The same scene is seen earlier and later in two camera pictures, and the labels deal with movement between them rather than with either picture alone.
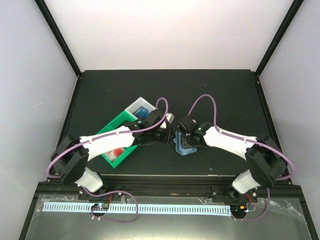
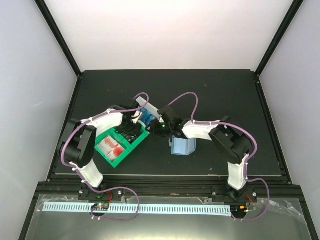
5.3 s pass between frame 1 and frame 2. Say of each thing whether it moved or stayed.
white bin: stayed
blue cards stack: stayed
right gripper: moved
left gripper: moved
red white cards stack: stayed
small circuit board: stayed
